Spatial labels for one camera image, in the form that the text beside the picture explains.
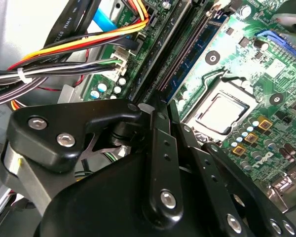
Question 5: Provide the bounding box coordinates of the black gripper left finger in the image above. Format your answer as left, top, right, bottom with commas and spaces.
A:
0, 98, 185, 232

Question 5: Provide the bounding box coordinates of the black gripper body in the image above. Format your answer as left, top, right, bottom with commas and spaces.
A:
36, 149, 213, 237

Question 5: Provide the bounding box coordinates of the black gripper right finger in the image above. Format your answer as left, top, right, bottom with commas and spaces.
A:
169, 101, 296, 237

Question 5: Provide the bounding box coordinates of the dark blue RAM stick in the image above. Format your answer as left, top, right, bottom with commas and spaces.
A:
166, 15, 229, 102

